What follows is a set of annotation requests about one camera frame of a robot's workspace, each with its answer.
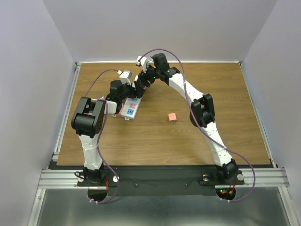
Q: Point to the small pink plug adapter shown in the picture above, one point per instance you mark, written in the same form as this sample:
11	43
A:
172	117

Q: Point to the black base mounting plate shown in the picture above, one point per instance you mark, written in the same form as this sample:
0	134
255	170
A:
144	190

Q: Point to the aluminium frame rail left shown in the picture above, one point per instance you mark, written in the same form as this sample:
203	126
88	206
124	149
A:
66	113

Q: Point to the aluminium front rail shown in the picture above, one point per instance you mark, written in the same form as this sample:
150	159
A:
260	177

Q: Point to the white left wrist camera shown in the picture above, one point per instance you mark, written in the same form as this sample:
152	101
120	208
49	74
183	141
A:
125	76

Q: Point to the white multicolour power strip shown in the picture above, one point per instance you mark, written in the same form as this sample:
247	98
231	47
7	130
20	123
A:
130	108

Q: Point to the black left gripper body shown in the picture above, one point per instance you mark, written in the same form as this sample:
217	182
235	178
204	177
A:
135	93

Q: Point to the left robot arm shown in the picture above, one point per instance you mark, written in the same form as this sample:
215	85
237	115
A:
88	121

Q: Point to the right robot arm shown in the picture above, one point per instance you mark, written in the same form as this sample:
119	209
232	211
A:
202	113

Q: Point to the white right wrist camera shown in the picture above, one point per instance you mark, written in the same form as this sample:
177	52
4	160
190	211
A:
143	62

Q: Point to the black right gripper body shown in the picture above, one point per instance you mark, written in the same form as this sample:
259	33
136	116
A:
150	76

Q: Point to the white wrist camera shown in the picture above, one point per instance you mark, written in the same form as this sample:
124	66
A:
125	76
143	62

